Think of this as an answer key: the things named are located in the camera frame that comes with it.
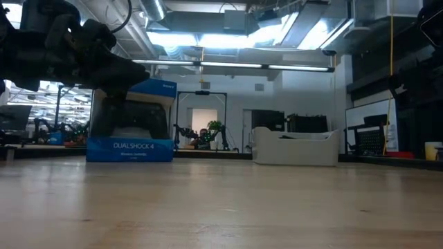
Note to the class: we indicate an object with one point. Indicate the black post frame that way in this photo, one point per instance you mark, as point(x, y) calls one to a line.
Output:
point(58, 103)

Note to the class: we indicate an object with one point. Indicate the whiteboard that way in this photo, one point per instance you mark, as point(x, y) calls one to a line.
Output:
point(367, 110)

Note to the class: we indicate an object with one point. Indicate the black mesh cart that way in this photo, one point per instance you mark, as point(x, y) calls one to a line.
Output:
point(370, 141)

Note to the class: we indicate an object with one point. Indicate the long ceiling light bar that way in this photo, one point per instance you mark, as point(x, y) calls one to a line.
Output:
point(242, 65)

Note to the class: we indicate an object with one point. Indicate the blue storage bin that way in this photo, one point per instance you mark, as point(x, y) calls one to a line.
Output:
point(56, 139)

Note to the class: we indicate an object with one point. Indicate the yellow cup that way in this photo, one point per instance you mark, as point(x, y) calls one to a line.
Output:
point(432, 151)

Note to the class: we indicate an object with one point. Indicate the person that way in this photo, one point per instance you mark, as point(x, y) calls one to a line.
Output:
point(203, 133)

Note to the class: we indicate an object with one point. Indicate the wide black cabinet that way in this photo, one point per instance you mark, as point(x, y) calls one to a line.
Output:
point(308, 124)

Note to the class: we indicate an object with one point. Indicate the green potted plant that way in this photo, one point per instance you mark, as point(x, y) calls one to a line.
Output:
point(214, 125)

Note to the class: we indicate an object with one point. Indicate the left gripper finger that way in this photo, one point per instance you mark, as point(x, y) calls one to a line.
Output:
point(117, 76)

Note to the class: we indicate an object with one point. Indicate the black background rig frame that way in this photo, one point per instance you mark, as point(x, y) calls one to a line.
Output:
point(202, 92)

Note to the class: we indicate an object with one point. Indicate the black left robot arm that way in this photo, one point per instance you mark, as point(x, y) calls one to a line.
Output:
point(14, 52)

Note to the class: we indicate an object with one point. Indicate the grey plastic bin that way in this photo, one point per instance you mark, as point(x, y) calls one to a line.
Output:
point(294, 152)

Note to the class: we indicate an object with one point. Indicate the red flat object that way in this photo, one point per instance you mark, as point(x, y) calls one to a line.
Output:
point(401, 155)

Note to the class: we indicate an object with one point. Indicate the background black robot arm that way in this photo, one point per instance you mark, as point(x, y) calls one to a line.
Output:
point(185, 133)
point(224, 136)
point(41, 126)

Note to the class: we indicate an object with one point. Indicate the black metal table frame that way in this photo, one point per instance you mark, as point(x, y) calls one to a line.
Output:
point(207, 155)

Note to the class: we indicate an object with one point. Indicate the black computer monitor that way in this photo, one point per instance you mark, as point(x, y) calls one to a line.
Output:
point(14, 119)

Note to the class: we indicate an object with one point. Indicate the blue DualShock controller box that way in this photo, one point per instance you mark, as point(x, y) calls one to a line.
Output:
point(129, 148)

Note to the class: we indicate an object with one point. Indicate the grey wall vent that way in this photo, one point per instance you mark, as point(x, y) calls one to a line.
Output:
point(205, 85)
point(259, 87)

